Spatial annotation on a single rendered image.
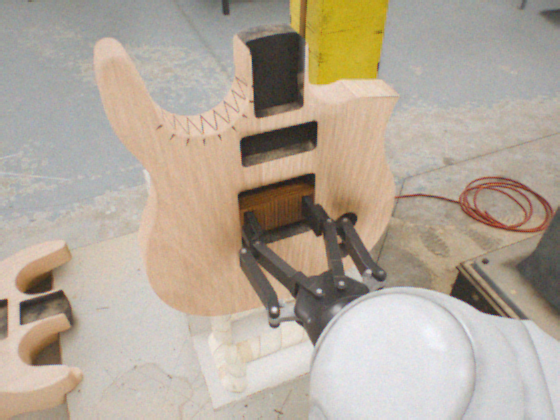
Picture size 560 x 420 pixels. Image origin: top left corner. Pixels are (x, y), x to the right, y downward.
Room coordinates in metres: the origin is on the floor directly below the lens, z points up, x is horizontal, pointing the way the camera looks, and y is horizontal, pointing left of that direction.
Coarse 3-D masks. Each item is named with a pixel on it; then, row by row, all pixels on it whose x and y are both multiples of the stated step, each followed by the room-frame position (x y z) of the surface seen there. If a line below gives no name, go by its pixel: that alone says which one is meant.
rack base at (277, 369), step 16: (288, 304) 0.55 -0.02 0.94; (240, 320) 0.52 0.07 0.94; (256, 320) 0.52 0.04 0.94; (192, 336) 0.48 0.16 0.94; (208, 336) 0.48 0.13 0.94; (240, 336) 0.48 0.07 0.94; (256, 336) 0.48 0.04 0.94; (208, 352) 0.45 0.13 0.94; (288, 352) 0.45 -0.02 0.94; (304, 352) 0.45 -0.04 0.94; (208, 368) 0.42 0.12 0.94; (256, 368) 0.42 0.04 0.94; (272, 368) 0.42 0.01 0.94; (288, 368) 0.42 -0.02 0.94; (304, 368) 0.42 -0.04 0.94; (208, 384) 0.39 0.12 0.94; (256, 384) 0.39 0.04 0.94; (272, 384) 0.39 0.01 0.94; (224, 400) 0.36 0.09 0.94; (240, 400) 0.37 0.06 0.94
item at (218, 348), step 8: (208, 344) 0.45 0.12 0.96; (216, 344) 0.45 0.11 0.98; (224, 344) 0.45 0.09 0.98; (216, 352) 0.43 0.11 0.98; (224, 352) 0.43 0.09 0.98; (216, 360) 0.42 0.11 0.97; (224, 360) 0.41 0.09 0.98; (224, 368) 0.40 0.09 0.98; (224, 376) 0.39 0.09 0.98; (224, 384) 0.38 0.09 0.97; (232, 384) 0.38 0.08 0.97
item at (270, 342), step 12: (264, 336) 0.41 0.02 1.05; (276, 336) 0.41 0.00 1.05; (288, 336) 0.42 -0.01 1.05; (300, 336) 0.42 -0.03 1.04; (228, 348) 0.40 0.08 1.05; (240, 348) 0.39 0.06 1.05; (252, 348) 0.39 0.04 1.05; (264, 348) 0.40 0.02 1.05; (276, 348) 0.40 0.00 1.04; (228, 360) 0.38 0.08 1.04; (240, 360) 0.38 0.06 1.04
